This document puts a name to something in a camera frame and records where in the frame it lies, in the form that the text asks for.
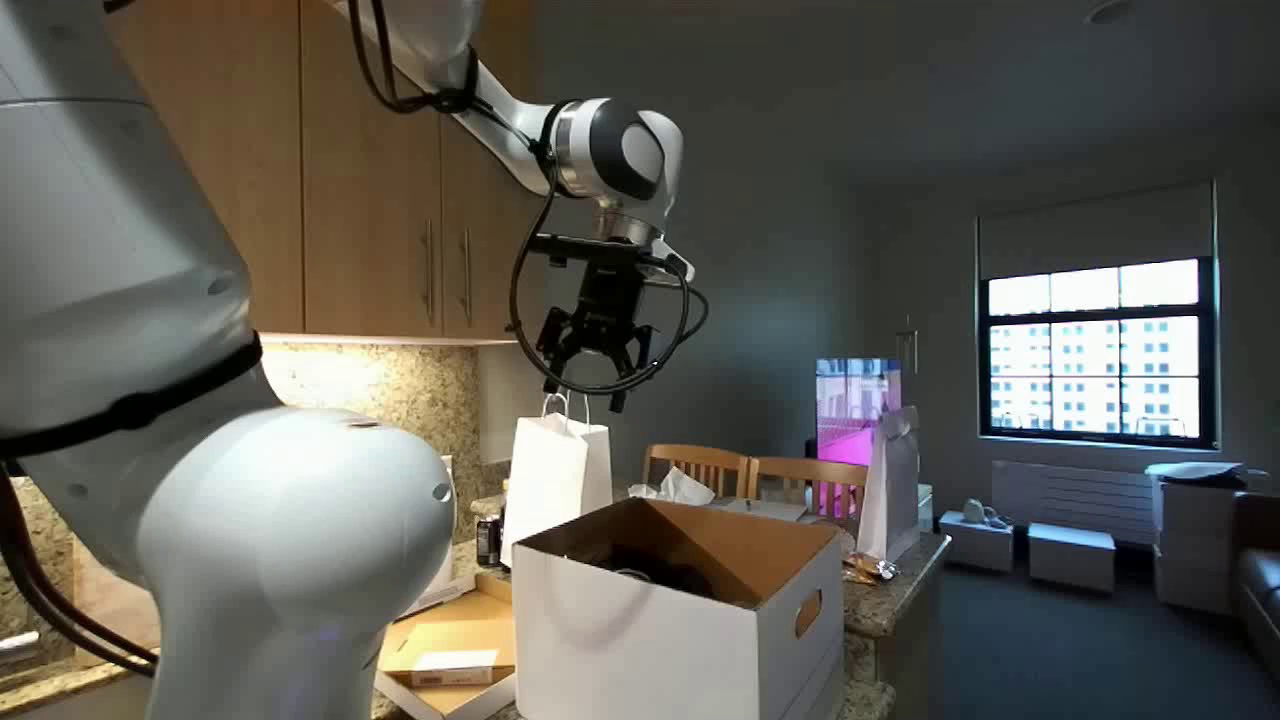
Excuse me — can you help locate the grey ottoman cube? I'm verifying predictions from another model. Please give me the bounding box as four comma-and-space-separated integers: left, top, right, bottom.
935, 504, 1021, 574
1025, 518, 1118, 595

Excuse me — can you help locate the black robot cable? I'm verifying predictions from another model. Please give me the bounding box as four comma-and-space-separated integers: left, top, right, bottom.
0, 0, 711, 675

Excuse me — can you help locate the dark sofa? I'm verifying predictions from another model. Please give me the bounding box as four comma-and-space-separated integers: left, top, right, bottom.
1233, 491, 1280, 675

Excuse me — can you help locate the white paper bag with handles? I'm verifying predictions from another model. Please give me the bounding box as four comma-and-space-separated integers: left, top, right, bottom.
494, 387, 621, 571

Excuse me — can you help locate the white window blind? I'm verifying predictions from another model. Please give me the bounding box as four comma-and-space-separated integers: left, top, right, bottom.
970, 175, 1221, 281

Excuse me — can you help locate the brown cardboard box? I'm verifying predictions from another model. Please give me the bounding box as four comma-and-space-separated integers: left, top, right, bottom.
374, 585, 524, 720

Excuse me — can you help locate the small white flat box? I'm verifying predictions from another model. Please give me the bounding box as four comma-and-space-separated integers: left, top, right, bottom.
405, 648, 503, 692

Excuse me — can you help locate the white crumpled paper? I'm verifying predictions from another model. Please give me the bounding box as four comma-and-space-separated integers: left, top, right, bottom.
625, 465, 721, 511

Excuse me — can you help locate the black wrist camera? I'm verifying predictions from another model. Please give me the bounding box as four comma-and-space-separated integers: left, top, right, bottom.
528, 231, 700, 282

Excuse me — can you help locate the television screen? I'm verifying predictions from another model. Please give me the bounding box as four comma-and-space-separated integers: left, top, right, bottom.
810, 350, 909, 522

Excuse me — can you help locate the wooden chair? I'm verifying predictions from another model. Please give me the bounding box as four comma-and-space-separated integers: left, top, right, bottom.
641, 439, 752, 509
745, 450, 871, 532

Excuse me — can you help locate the white bag with print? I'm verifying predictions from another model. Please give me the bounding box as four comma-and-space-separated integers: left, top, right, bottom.
857, 399, 929, 564

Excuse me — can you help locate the white cabinet with lid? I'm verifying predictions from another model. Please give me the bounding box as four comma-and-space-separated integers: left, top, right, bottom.
1147, 455, 1249, 614

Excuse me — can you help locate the wall radiator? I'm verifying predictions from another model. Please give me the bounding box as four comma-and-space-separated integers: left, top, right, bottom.
987, 455, 1161, 542

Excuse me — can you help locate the white cardboard box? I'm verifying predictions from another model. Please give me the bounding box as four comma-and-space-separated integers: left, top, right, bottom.
510, 496, 851, 720

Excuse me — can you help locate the large grid window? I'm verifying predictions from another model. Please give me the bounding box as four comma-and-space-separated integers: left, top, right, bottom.
976, 254, 1221, 450

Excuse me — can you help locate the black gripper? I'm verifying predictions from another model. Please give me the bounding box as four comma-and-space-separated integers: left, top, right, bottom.
534, 252, 664, 387

